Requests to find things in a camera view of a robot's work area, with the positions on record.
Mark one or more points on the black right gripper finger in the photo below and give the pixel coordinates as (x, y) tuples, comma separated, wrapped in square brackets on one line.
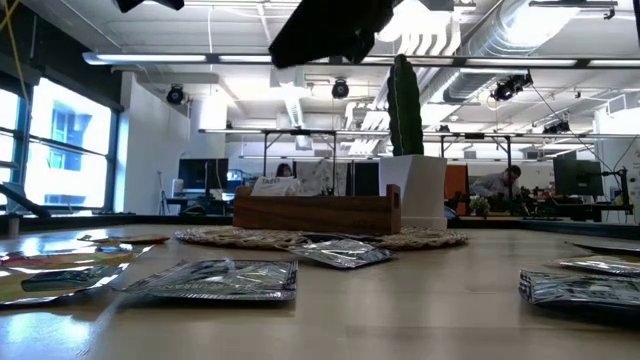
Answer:
[(325, 30)]

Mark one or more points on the orange white Tazo tea packet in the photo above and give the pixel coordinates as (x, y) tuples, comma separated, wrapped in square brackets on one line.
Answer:
[(275, 187)]

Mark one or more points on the brown wooden tea box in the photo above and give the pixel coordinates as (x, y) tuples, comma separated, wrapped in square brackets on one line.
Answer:
[(315, 215)]

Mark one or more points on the long ceiling light bar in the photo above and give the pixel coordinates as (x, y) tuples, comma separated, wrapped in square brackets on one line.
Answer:
[(140, 58)]

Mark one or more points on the white ceiling lamp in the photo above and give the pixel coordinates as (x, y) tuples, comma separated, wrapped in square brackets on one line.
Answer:
[(425, 20)]

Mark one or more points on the green cactus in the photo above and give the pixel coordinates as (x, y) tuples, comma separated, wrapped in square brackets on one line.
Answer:
[(405, 110)]

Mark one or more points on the person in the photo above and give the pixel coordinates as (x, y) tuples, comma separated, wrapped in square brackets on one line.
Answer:
[(284, 170), (492, 186)]

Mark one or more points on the black partition panel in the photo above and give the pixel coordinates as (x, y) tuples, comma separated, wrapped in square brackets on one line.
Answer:
[(365, 177)]

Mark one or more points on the large window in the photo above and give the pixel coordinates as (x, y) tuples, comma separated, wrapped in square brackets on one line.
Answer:
[(70, 150)]

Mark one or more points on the black computer monitor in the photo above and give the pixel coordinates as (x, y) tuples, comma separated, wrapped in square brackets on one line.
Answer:
[(577, 177), (202, 173)]

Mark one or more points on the white planter pot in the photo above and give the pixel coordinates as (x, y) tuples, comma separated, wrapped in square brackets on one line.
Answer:
[(425, 190)]

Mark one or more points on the black ceiling spotlight cluster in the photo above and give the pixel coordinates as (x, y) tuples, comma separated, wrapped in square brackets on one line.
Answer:
[(510, 87), (556, 128)]

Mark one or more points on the orange partition panel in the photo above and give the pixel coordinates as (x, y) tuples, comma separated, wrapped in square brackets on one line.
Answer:
[(456, 182)]

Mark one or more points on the black slanted bar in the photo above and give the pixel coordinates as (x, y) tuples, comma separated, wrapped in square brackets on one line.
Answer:
[(22, 196)]

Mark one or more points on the small green potted plant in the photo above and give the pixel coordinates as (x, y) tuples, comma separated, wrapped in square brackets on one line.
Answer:
[(481, 206)]

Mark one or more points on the round woven placemat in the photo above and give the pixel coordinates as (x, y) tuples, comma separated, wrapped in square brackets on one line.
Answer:
[(210, 237)]

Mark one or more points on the black monitor stand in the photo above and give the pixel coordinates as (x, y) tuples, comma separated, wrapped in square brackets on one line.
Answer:
[(623, 187)]

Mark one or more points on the black workbench frame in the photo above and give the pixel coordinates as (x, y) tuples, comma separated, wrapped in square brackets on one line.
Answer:
[(474, 136), (300, 132)]

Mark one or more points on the silver ventilation duct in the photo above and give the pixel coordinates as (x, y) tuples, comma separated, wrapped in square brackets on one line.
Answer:
[(500, 35)]

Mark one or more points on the black aluminium table frame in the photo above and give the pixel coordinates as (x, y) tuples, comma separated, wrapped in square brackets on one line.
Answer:
[(125, 221)]

